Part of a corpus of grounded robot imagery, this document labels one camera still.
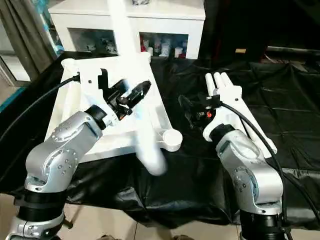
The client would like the black table mat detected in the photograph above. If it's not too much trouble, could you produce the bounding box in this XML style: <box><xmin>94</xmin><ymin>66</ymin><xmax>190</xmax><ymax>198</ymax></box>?
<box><xmin>0</xmin><ymin>50</ymin><xmax>320</xmax><ymax>231</ymax></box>

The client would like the white display cabinet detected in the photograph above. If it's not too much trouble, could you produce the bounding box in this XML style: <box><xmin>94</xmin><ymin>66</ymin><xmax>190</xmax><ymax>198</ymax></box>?
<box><xmin>47</xmin><ymin>0</ymin><xmax>207</xmax><ymax>60</ymax></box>

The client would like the black cabinet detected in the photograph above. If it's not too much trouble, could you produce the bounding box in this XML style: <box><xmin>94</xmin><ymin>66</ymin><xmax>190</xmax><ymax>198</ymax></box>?
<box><xmin>200</xmin><ymin>0</ymin><xmax>320</xmax><ymax>63</ymax></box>

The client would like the blue floor mat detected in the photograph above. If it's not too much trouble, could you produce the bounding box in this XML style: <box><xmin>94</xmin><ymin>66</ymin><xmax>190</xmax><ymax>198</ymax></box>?
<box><xmin>0</xmin><ymin>87</ymin><xmax>13</xmax><ymax>113</ymax></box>

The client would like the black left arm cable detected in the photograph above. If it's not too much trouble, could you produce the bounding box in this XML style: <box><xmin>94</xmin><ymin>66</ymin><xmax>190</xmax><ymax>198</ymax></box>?
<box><xmin>0</xmin><ymin>74</ymin><xmax>82</xmax><ymax>143</ymax></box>

